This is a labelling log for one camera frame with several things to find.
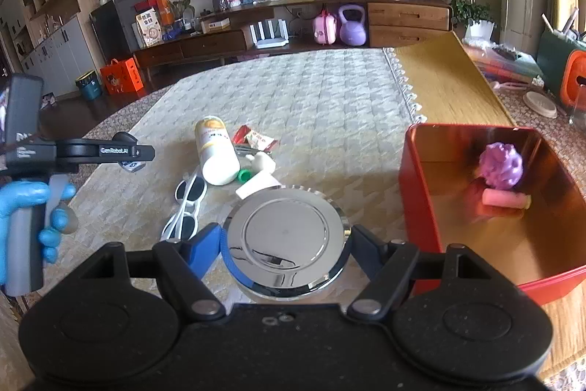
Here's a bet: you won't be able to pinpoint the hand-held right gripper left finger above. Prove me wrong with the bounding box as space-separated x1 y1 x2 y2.
89 222 226 322

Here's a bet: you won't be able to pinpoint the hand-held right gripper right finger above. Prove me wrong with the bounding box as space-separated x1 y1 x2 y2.
346 225 501 320

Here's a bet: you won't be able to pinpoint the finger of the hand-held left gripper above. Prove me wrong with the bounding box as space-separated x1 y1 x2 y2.
55 132 156 173

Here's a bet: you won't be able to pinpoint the white sunglasses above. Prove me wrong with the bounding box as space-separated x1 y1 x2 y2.
160 173 208 241

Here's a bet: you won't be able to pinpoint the red tin box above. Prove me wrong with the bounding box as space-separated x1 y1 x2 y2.
397 123 586 306

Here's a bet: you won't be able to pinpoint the shiny silver round lid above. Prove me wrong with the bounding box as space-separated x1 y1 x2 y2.
221 186 352 299

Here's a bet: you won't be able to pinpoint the white bottle yellow label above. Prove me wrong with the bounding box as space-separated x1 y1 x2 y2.
194 115 241 185

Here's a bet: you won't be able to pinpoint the red snack packet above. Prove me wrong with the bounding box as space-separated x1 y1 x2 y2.
232 124 280 154

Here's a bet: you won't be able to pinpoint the person's left hand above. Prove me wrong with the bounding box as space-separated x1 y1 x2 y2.
0 181 78 287

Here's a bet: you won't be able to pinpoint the teal waste bin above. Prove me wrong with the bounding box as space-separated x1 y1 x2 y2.
75 70 102 101

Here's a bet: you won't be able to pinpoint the orange cardboard box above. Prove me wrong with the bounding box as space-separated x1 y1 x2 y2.
100 58 144 96

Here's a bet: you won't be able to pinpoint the white paper packet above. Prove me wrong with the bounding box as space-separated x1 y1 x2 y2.
235 171 282 198

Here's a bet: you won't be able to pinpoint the black cabinet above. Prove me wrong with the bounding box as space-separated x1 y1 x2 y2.
89 0 147 64

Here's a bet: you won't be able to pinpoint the cartoon print snack box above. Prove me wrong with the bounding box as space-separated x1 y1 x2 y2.
134 7 163 48

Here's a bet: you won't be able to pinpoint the pink block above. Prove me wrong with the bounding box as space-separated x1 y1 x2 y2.
482 188 532 218

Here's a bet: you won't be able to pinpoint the cream quilted tablecloth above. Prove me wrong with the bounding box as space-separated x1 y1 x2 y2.
0 47 429 391

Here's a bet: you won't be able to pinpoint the purple rubber toy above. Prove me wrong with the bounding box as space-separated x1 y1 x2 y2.
478 142 523 191

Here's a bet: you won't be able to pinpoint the brown patterned table mat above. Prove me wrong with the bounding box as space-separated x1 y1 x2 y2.
497 85 586 174

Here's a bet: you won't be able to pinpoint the white router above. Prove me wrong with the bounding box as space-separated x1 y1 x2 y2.
249 19 290 49

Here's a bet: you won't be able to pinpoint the purple kettlebell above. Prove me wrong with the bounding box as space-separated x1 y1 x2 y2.
338 4 367 46

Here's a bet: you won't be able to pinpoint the pink toy case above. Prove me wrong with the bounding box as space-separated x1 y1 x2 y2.
312 10 338 46

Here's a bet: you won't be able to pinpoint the beige round lid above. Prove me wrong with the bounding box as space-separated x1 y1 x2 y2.
523 91 558 119

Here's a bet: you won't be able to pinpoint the wooden TV cabinet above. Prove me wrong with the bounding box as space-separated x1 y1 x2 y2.
133 0 454 71

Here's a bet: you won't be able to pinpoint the pile of plastic folders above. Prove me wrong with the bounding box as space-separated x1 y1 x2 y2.
462 40 543 85

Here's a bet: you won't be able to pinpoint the clear glass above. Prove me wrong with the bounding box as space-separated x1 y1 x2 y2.
568 84 586 130

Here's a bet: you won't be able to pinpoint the wall shelf unit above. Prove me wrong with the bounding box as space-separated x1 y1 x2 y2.
0 0 92 99

